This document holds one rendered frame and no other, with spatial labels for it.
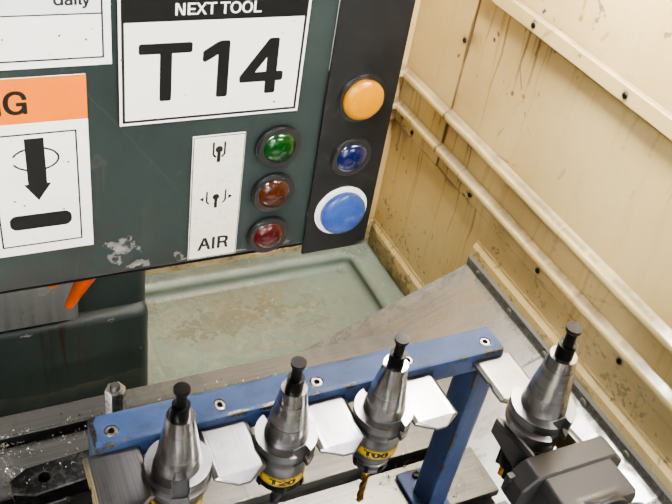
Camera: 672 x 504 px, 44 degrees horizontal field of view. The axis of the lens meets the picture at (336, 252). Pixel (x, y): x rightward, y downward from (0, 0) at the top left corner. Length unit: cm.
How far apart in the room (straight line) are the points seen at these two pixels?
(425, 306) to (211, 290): 54
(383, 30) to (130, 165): 15
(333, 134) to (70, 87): 15
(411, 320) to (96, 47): 129
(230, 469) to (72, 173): 44
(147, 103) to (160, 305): 148
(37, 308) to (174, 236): 90
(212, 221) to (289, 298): 145
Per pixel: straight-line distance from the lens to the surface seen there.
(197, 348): 180
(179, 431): 76
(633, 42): 131
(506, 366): 98
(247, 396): 86
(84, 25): 41
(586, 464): 82
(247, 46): 44
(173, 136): 45
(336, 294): 197
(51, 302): 138
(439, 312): 165
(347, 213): 51
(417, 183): 186
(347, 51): 46
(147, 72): 43
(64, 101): 43
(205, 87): 44
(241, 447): 84
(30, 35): 41
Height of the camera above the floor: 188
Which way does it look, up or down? 38 degrees down
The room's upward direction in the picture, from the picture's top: 11 degrees clockwise
